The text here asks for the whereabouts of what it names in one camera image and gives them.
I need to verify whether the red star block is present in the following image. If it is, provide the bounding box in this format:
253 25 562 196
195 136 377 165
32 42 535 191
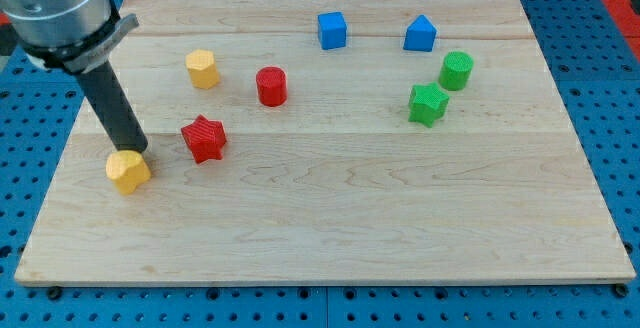
181 115 227 164

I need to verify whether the wooden board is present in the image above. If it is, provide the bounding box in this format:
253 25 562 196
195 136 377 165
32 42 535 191
15 0 636 287

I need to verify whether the green star block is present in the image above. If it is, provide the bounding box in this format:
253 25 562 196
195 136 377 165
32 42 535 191
408 82 449 128

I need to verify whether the red cylinder block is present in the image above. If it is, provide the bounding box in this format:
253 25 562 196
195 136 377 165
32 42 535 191
256 66 288 107

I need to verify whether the blue cube block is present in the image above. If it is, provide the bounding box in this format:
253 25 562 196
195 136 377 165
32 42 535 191
317 12 347 50

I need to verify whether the yellow hexagon block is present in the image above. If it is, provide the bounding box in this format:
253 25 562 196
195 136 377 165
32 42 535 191
185 49 220 89

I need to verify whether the blue triangular prism block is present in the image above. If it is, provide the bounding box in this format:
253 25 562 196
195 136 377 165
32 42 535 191
403 15 437 52

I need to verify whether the green cylinder block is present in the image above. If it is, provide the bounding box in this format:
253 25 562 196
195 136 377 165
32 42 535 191
439 51 474 91

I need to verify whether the yellow heart block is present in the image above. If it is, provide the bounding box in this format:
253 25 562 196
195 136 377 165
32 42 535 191
105 150 151 195

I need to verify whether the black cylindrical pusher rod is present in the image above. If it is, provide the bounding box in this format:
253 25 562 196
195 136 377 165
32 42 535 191
76 62 148 153

